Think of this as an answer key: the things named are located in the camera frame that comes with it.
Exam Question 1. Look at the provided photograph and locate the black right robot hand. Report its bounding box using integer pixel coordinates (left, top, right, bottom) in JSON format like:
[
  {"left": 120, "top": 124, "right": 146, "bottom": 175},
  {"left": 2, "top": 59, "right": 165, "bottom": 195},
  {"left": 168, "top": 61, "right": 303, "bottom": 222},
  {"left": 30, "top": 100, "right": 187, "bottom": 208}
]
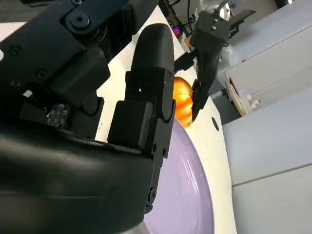
[{"left": 0, "top": 0, "right": 176, "bottom": 234}]

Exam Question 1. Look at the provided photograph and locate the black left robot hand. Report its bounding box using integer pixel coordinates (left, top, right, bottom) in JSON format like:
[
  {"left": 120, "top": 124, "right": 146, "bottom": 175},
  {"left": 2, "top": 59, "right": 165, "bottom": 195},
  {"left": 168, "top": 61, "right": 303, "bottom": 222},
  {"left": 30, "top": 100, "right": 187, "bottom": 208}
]
[{"left": 191, "top": 31, "right": 227, "bottom": 122}]

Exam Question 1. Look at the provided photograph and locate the orange white toy bread roll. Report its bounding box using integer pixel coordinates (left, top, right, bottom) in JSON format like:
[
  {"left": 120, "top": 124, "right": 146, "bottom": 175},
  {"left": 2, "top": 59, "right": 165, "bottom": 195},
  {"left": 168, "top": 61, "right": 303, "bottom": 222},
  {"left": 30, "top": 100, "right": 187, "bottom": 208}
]
[{"left": 172, "top": 76, "right": 195, "bottom": 129}]

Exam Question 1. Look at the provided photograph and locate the dark grey workshop machine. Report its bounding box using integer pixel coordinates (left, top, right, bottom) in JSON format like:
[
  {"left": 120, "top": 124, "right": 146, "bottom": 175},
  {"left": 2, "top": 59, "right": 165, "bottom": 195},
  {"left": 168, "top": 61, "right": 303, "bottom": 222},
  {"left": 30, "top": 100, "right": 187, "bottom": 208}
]
[{"left": 228, "top": 9, "right": 256, "bottom": 39}]

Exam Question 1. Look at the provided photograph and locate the grey desk partition panel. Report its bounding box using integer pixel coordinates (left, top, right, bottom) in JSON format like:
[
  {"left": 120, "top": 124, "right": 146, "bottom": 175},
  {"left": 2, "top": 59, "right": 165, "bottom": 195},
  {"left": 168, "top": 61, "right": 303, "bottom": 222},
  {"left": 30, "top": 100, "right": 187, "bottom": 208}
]
[
  {"left": 220, "top": 86, "right": 312, "bottom": 187},
  {"left": 231, "top": 163, "right": 312, "bottom": 234}
]

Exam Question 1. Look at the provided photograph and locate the lilac plate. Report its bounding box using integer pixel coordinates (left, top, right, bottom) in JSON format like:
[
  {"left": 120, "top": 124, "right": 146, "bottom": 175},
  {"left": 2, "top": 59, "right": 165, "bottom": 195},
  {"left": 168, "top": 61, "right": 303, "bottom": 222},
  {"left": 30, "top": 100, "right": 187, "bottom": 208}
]
[{"left": 140, "top": 116, "right": 215, "bottom": 234}]

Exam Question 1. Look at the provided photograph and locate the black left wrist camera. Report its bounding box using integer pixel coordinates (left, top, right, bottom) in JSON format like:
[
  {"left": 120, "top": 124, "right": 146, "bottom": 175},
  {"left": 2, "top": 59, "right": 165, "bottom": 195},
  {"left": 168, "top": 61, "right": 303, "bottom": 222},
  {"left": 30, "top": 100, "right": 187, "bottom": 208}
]
[{"left": 195, "top": 11, "right": 231, "bottom": 42}]

